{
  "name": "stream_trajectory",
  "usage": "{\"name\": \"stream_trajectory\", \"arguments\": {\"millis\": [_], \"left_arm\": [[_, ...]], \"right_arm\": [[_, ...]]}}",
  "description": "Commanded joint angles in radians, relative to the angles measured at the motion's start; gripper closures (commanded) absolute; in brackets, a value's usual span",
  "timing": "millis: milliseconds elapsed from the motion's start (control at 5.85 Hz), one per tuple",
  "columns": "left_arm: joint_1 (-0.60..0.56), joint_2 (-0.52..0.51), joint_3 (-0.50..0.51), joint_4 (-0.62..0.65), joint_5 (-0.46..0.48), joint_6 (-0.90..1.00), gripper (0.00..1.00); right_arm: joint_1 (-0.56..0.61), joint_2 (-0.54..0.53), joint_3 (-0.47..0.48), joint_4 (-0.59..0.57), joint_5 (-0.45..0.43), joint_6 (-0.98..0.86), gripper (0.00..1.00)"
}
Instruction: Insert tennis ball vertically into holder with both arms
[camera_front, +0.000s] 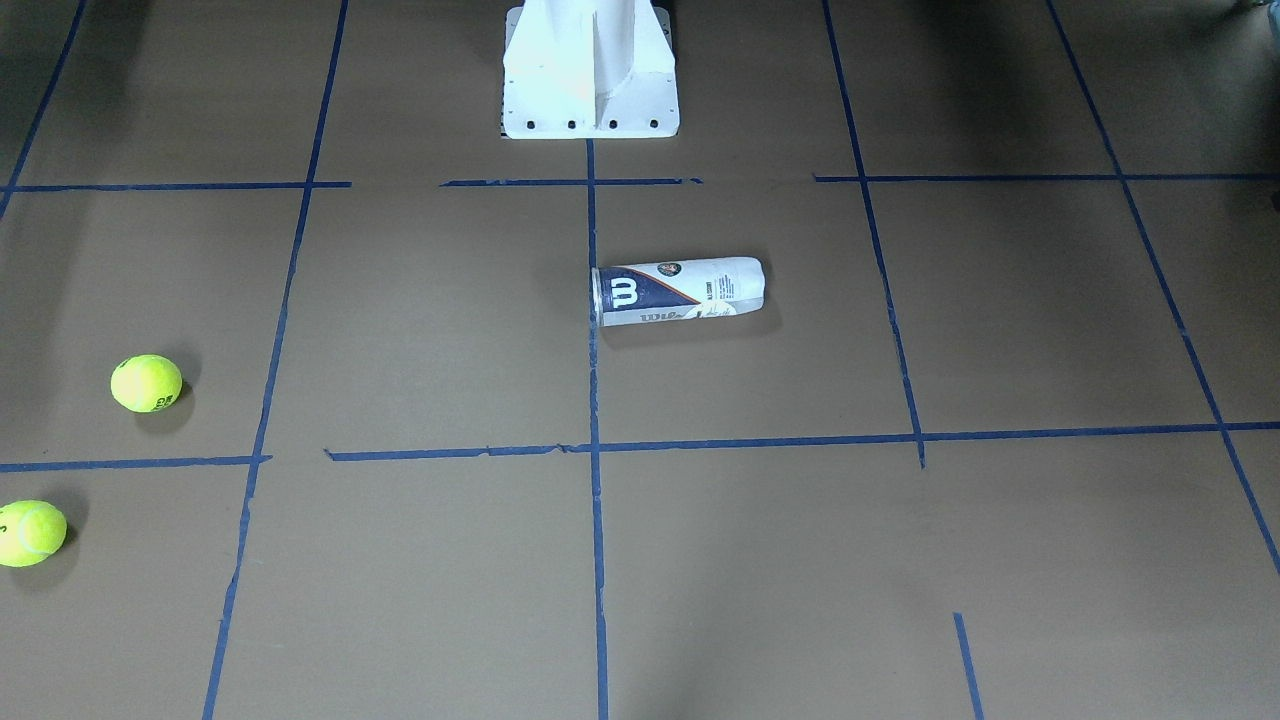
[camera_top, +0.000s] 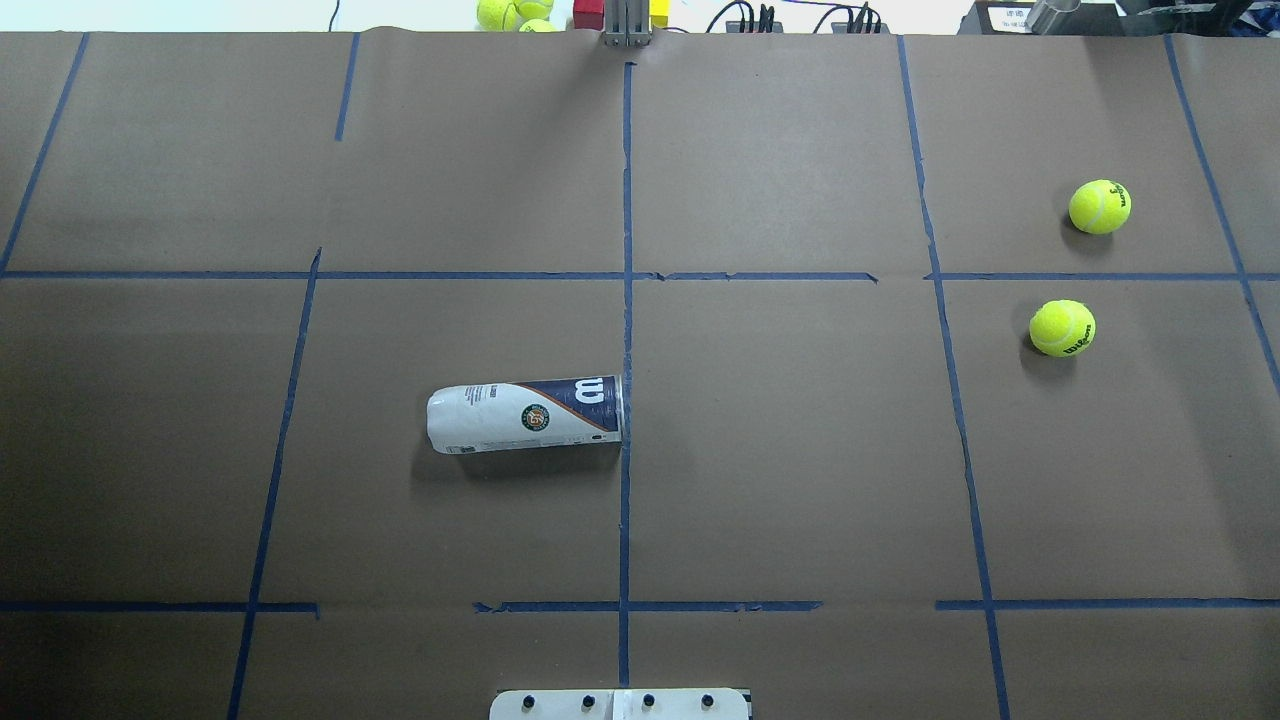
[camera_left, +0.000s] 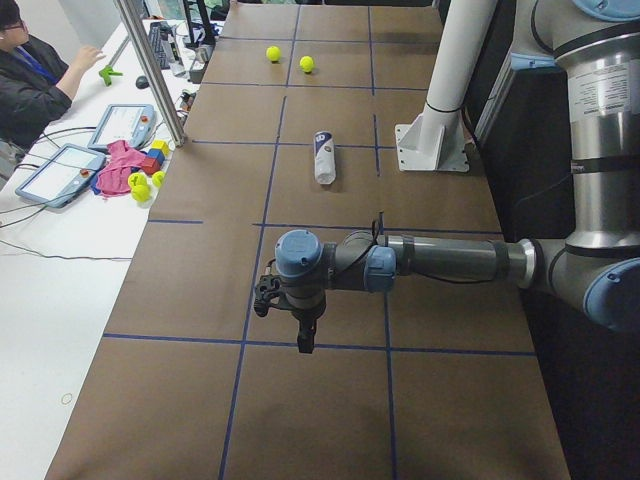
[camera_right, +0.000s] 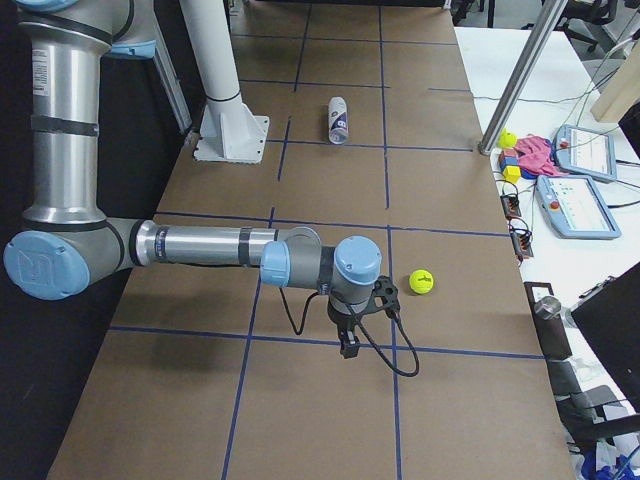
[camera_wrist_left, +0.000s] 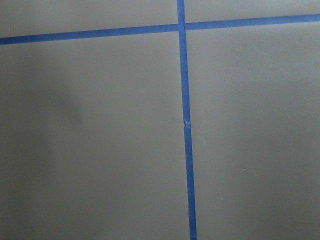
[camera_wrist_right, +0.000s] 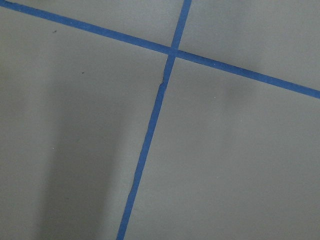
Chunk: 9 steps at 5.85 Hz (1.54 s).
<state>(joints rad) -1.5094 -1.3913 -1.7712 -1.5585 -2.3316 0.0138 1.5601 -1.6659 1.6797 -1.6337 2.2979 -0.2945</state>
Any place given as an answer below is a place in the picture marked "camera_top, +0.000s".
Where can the yellow tennis ball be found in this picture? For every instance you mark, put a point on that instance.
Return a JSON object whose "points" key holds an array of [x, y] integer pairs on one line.
{"points": [[1101, 206], [1062, 328]]}

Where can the aluminium extrusion post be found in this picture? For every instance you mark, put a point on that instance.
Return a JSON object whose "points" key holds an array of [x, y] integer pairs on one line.
{"points": [[627, 23]]}

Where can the red block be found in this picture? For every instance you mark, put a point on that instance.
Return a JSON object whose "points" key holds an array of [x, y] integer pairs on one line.
{"points": [[588, 14]]}

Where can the white metal mount base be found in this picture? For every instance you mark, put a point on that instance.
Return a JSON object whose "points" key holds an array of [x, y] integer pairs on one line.
{"points": [[623, 703]]}

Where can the yellow tennis ball background right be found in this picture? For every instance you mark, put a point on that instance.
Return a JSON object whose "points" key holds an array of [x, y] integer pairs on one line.
{"points": [[534, 9]]}

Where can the yellow tennis ball background left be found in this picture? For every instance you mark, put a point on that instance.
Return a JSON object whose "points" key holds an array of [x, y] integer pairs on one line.
{"points": [[497, 15]]}

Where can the white blue tennis ball can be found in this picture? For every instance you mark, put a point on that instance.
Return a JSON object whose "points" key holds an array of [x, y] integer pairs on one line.
{"points": [[510, 416]]}

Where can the yellow tennis ball background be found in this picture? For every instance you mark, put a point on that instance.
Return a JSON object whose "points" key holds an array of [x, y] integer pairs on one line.
{"points": [[534, 9], [537, 26], [497, 15]]}

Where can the yellow tennis ball background lower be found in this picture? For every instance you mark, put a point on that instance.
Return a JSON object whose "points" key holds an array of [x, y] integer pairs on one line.
{"points": [[537, 26]]}

